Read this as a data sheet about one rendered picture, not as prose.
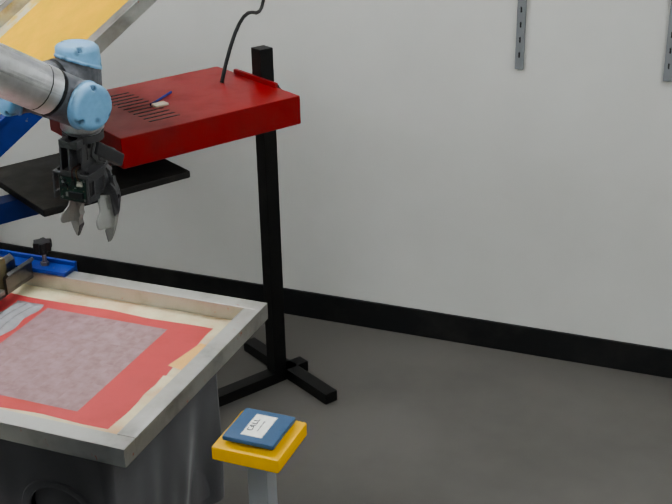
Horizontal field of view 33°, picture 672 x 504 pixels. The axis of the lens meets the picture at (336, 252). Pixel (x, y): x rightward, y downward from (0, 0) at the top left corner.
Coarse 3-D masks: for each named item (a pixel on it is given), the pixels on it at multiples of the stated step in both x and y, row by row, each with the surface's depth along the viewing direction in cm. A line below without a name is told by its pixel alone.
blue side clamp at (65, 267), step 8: (16, 256) 263; (24, 256) 262; (32, 256) 261; (40, 256) 261; (16, 264) 259; (32, 264) 259; (40, 264) 259; (56, 264) 259; (64, 264) 259; (72, 264) 258; (40, 272) 257; (48, 272) 256; (56, 272) 255; (64, 272) 255
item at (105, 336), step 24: (48, 312) 247; (72, 312) 247; (96, 312) 247; (120, 312) 246; (0, 336) 237; (24, 336) 237; (48, 336) 237; (72, 336) 237; (96, 336) 236; (120, 336) 236; (144, 336) 236; (168, 336) 236; (192, 336) 236; (96, 360) 227; (120, 360) 227; (144, 360) 227; (168, 360) 227
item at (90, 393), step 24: (0, 360) 228; (24, 360) 228; (48, 360) 228; (72, 360) 227; (0, 384) 219; (24, 384) 219; (48, 384) 219; (72, 384) 219; (96, 384) 219; (120, 384) 219; (144, 384) 218; (24, 408) 211; (48, 408) 211; (72, 408) 211; (96, 408) 211; (120, 408) 211
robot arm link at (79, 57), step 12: (60, 48) 186; (72, 48) 186; (84, 48) 186; (96, 48) 188; (60, 60) 186; (72, 60) 186; (84, 60) 187; (96, 60) 188; (72, 72) 186; (84, 72) 187; (96, 72) 189
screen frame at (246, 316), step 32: (64, 288) 256; (96, 288) 253; (128, 288) 249; (160, 288) 249; (256, 320) 237; (224, 352) 225; (192, 384) 213; (0, 416) 203; (32, 416) 202; (160, 416) 203; (64, 448) 197; (96, 448) 194; (128, 448) 194
